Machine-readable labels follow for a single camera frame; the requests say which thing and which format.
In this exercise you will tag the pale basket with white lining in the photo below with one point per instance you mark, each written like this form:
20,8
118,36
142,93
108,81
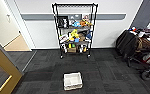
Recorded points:
73,81

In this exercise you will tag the small green box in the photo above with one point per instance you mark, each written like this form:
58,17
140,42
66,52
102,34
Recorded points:
73,45

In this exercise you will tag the cardboard box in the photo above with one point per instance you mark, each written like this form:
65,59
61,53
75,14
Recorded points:
72,50

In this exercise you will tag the small blue cup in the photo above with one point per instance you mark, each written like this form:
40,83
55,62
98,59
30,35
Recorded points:
76,40

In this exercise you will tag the black white orange package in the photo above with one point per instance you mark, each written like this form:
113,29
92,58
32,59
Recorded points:
82,49

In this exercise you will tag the black and white package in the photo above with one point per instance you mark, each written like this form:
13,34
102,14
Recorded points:
64,48

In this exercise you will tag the yellow plush toy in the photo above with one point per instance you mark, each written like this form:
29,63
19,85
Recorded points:
74,34

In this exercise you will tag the white printed box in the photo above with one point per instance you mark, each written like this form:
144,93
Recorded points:
63,38

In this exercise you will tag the blue and white cap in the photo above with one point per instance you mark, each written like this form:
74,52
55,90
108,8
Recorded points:
89,36

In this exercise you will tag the orange plush toy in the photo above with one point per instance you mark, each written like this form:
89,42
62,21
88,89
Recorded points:
84,23

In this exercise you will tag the brown plush toy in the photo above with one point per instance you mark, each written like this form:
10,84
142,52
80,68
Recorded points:
90,23

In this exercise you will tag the black bag with white print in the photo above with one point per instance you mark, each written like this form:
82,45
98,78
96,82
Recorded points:
62,22

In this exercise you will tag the doll picture box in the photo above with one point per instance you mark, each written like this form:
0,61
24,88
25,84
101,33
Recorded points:
86,17

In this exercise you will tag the yellow wooden door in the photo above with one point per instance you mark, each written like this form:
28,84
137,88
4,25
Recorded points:
4,63

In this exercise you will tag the white door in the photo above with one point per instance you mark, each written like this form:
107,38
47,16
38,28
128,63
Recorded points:
1,20

